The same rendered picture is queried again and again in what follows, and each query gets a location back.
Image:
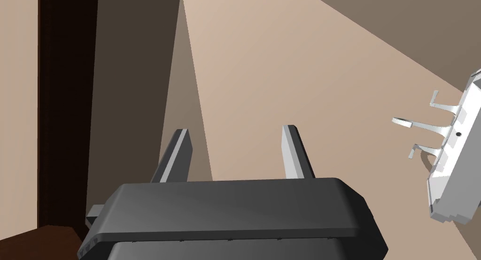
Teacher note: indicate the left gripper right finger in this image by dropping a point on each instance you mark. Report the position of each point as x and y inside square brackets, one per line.
[295, 155]

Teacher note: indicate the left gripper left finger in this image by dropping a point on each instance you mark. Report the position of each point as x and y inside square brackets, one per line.
[173, 158]

